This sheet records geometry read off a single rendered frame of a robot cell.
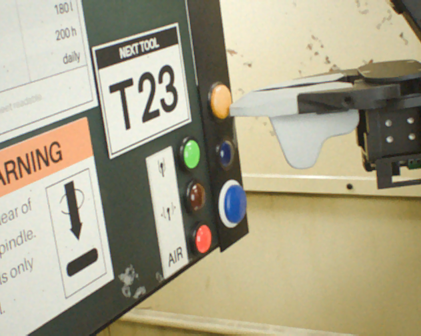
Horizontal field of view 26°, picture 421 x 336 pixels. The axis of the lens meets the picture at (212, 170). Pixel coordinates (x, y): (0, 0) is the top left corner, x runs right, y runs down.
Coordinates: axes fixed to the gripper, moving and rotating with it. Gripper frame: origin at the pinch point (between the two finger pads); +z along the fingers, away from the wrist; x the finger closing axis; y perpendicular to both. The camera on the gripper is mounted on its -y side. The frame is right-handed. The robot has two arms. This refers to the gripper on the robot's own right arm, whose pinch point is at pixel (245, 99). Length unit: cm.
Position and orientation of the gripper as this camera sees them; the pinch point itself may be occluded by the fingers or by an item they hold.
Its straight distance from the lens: 68.8
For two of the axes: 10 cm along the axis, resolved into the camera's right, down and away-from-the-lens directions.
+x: 0.0, -2.6, 9.7
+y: 1.3, 9.6, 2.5
